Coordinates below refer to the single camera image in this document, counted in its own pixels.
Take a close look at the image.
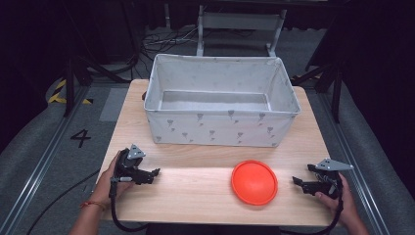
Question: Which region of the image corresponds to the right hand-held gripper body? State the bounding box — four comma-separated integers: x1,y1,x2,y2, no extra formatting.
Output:
306,158,354,200

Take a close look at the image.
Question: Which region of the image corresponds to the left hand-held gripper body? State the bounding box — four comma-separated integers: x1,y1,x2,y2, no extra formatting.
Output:
113,143,147,184

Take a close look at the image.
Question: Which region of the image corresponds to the person's left hand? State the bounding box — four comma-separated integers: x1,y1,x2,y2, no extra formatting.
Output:
92,150,134,208

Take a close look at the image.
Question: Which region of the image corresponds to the person's right hand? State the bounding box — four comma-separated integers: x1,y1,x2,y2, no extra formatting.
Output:
314,172,361,227

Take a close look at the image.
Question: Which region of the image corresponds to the orange round plastic disc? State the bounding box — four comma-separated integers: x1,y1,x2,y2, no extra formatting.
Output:
230,159,279,207

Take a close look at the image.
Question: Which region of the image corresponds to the black tripod stand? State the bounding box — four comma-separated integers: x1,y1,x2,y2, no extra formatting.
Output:
62,0,139,118
291,58,345,125

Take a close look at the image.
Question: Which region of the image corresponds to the white fabric storage box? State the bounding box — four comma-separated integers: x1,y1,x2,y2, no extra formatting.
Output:
143,53,302,149

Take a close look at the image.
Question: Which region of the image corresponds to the metal floor rail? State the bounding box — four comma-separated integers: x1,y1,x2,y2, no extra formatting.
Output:
316,89,392,235
0,85,91,235

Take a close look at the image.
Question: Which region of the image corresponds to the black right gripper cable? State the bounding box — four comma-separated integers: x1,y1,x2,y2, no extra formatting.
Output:
279,182,346,235

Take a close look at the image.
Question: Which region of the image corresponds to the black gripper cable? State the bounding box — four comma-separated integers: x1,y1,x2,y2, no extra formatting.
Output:
109,176,149,234
279,182,346,235

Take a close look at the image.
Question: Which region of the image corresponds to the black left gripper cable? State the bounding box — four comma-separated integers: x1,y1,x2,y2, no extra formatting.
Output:
109,176,149,234

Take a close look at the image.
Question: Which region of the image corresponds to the red string bracelet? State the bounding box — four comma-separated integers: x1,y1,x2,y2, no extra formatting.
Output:
79,200,110,212

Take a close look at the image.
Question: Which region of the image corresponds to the thin black floor cable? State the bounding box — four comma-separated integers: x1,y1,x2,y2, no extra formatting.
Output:
25,168,101,235

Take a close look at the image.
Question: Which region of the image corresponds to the bundle of floor cables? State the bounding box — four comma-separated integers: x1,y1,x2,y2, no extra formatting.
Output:
139,26,201,71

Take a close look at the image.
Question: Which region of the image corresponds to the grey metal frame stand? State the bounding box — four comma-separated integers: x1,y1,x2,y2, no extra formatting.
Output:
195,4,288,59

